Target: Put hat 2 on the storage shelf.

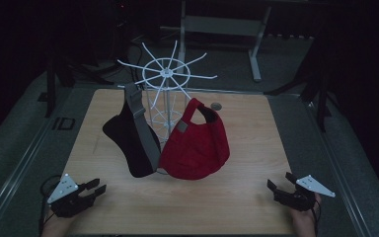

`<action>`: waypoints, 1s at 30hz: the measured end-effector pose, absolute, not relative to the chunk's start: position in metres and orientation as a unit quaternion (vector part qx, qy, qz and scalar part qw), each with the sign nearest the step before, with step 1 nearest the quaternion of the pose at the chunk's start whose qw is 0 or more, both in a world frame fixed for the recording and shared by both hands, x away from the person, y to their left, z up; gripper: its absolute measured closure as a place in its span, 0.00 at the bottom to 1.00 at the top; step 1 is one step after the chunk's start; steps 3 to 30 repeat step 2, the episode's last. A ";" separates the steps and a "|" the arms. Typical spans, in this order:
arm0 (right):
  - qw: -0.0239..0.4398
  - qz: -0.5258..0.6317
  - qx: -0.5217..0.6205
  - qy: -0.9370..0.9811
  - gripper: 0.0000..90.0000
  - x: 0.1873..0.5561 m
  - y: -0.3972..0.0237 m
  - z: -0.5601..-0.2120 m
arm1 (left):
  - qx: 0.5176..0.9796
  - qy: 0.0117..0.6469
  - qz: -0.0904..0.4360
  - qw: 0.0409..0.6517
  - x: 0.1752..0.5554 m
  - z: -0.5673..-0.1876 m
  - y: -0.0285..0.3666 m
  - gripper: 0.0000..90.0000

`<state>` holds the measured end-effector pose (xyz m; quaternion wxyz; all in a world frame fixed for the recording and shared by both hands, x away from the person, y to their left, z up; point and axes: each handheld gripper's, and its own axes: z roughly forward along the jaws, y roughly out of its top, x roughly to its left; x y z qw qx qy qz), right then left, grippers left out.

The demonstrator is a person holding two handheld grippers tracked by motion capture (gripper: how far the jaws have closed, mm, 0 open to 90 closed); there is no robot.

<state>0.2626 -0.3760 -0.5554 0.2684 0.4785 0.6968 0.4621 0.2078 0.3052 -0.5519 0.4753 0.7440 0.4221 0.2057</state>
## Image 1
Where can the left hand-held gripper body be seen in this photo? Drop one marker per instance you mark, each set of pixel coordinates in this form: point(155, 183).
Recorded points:
point(66, 197)

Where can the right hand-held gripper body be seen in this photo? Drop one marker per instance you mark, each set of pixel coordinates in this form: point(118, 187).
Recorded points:
point(304, 194)

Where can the red baseball cap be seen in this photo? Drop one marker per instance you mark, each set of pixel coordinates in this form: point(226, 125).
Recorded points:
point(194, 148)

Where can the person's right hand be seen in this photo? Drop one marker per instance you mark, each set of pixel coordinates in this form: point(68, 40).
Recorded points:
point(304, 222)

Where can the person's left hand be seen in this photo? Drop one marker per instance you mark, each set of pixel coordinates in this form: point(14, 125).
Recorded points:
point(57, 225)

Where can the black tripod stand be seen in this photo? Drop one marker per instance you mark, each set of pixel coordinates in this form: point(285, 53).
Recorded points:
point(51, 85)
point(320, 95)

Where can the white-legged desk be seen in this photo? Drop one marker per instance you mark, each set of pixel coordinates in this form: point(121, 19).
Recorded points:
point(223, 24)

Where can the black floor bracket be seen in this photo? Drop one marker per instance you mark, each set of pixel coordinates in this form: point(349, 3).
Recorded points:
point(64, 123)

